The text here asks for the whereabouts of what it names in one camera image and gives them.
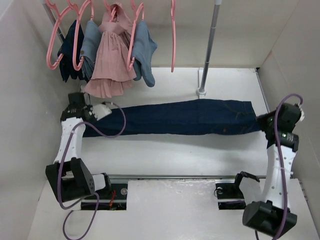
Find dark blue denim trousers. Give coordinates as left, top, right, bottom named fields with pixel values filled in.
left=93, top=99, right=260, bottom=136

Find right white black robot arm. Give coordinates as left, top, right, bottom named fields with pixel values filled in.
left=231, top=103, right=304, bottom=240

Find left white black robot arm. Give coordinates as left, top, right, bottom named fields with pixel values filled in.
left=45, top=92, right=112, bottom=203

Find pink hanger holding dress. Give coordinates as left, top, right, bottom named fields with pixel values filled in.
left=102, top=0, right=122, bottom=23

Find pink hanger far left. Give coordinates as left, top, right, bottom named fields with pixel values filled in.
left=44, top=0, right=73, bottom=70

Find empty pink hanger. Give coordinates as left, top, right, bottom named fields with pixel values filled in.
left=170, top=0, right=177, bottom=73

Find white rack base left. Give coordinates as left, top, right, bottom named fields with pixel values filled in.
left=80, top=84, right=89, bottom=94

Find white rack base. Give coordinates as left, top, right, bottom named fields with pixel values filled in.
left=80, top=84, right=89, bottom=94
left=196, top=67, right=208, bottom=99

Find hanging pink dress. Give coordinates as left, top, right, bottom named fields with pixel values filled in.
left=84, top=2, right=137, bottom=99

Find hanging dark denim garment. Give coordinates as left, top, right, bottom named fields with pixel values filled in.
left=57, top=20, right=88, bottom=82

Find white rack base right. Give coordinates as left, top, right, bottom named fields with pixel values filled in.
left=196, top=67, right=208, bottom=99

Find hanging light blue garment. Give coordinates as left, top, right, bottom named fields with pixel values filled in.
left=79, top=20, right=102, bottom=81

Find grey rack pole left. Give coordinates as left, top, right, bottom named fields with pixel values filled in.
left=42, top=0, right=66, bottom=43

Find grey rack pole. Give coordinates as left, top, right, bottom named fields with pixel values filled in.
left=42, top=0, right=66, bottom=43
left=199, top=0, right=223, bottom=91

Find hanging blue grey garment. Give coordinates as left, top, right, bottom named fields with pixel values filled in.
left=132, top=20, right=158, bottom=88

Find grey rack pole right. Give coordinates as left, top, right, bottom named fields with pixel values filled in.
left=199, top=0, right=223, bottom=91

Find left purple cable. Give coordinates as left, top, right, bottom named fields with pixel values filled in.
left=57, top=101, right=126, bottom=240

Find purple cable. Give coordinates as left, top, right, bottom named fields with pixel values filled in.
left=57, top=101, right=126, bottom=240
left=253, top=93, right=305, bottom=240

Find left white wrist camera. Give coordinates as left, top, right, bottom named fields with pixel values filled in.
left=91, top=102, right=112, bottom=121

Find aluminium rail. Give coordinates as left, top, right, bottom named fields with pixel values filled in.
left=107, top=174, right=266, bottom=180

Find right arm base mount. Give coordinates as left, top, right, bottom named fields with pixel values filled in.
left=213, top=182, right=246, bottom=210

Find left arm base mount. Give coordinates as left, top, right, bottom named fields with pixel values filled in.
left=97, top=177, right=128, bottom=211

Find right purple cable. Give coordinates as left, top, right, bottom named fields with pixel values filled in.
left=253, top=93, right=305, bottom=240

